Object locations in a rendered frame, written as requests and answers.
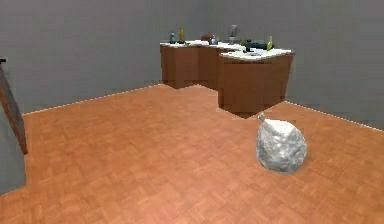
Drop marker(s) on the green yellow bottle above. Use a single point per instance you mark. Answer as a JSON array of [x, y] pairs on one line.
[[269, 44]]

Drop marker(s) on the grey plant in white pot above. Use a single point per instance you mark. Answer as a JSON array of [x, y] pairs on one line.
[[232, 33]]

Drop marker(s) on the red brown bowl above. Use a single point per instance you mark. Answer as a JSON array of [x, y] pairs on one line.
[[206, 37]]

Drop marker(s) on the grey tied rubbish bag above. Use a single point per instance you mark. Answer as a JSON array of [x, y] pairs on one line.
[[280, 146]]

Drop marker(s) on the blue round kettle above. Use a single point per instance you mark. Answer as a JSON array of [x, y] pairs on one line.
[[213, 40]]

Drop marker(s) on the blue bottle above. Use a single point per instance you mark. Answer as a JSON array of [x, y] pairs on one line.
[[172, 37]]

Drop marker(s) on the brown counter with white top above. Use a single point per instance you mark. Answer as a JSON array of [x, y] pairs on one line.
[[246, 83]]

